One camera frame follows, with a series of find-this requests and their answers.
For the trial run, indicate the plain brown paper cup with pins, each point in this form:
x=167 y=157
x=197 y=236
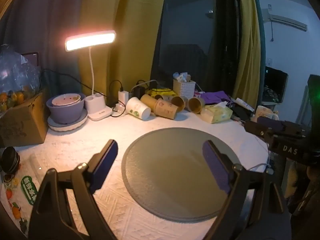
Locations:
x=178 y=102
x=148 y=100
x=196 y=105

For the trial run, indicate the yellow packet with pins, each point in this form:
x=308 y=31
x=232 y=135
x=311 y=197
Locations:
x=162 y=91

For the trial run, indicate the yellow curtain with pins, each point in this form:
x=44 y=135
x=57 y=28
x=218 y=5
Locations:
x=120 y=62
x=250 y=55

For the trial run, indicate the white plate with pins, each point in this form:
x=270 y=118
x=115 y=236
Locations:
x=75 y=126

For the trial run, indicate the cardboard box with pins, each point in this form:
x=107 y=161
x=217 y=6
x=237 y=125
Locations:
x=23 y=125

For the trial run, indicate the round grey mat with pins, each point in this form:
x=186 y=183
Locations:
x=175 y=172

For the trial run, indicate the pale bowl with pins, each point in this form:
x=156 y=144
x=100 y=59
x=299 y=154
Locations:
x=66 y=99

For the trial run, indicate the plastic bag of oranges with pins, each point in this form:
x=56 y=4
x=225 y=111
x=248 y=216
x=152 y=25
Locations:
x=17 y=80

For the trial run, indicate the black wallet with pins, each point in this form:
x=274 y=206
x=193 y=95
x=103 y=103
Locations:
x=240 y=113

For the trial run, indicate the white air conditioner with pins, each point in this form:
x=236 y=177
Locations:
x=285 y=21

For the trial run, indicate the grey curtain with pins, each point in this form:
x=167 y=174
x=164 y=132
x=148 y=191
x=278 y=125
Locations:
x=45 y=30

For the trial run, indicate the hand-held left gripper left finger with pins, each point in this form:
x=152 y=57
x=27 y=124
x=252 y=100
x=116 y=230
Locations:
x=105 y=166

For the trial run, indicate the green tissue pack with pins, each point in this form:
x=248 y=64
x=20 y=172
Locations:
x=217 y=113

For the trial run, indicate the white desk lamp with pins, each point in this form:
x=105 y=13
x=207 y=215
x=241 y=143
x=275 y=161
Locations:
x=90 y=40

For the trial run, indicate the dark window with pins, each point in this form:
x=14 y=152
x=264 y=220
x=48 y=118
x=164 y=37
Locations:
x=190 y=35

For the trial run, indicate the purple cloth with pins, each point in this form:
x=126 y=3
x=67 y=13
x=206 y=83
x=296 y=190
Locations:
x=215 y=97

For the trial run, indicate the white textured tablecloth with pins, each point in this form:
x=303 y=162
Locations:
x=100 y=132

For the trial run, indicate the brown paper cup with print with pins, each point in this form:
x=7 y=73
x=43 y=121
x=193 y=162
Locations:
x=165 y=108

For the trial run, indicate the purple bowl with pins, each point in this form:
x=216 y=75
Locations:
x=65 y=113

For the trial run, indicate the stack of black round lids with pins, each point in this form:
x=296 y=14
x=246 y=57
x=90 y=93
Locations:
x=10 y=160

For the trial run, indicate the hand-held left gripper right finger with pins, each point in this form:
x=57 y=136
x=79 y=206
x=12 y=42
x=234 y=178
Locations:
x=217 y=168

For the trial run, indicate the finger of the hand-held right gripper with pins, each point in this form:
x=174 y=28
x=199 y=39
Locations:
x=255 y=128
x=268 y=122

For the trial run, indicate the white tube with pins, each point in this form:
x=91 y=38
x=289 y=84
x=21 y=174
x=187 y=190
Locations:
x=244 y=103

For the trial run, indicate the white charger plug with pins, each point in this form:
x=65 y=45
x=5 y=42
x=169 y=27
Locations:
x=123 y=96

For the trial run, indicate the dark cloth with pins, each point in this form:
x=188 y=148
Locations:
x=307 y=200

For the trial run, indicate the black monitor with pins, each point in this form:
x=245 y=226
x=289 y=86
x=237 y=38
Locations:
x=275 y=85

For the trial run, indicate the black power adapter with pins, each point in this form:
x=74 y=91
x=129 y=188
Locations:
x=138 y=91

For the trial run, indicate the white paper cup green print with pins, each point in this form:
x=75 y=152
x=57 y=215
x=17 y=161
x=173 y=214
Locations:
x=136 y=108

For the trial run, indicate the white woven basket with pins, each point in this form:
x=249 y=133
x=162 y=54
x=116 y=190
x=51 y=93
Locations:
x=184 y=88

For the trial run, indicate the clear fruit container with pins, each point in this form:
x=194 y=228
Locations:
x=22 y=187

